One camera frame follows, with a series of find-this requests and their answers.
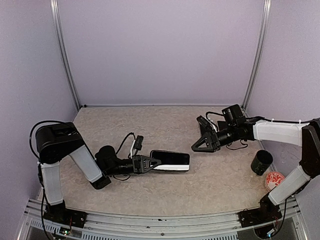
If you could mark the aluminium front rail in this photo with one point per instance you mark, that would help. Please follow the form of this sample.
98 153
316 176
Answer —
107 226

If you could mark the red white patterned coaster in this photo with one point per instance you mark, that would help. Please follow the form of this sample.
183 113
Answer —
273 179

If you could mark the black phone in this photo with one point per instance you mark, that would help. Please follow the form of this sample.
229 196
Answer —
171 157
222 125
211 125

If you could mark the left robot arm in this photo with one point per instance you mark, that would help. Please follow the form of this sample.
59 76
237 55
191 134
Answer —
56 140

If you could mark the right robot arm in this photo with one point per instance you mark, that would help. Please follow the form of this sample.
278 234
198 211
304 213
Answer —
304 134

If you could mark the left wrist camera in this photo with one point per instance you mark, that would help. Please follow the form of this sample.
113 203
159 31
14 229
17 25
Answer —
136 146

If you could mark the black cup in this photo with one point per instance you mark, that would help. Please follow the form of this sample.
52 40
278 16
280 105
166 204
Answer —
261 162

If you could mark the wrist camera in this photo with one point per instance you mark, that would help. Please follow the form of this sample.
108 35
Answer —
203 125
136 146

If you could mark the aluminium corner post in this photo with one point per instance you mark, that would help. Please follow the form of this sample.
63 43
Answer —
54 6
258 53

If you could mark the left aluminium corner post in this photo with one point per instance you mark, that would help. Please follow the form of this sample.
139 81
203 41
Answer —
54 6

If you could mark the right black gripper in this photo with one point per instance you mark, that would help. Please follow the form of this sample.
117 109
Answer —
211 137

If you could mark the right aluminium corner post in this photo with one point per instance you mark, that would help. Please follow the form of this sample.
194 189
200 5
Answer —
258 53

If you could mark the dark phone case underneath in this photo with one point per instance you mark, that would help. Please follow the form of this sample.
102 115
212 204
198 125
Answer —
172 167

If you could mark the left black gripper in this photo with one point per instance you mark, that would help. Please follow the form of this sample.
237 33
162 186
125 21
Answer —
140 167

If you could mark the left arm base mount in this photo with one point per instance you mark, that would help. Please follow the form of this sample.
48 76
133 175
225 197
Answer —
60 214

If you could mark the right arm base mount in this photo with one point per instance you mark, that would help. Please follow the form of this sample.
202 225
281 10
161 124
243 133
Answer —
266 212

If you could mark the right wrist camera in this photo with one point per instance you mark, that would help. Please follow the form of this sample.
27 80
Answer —
203 125

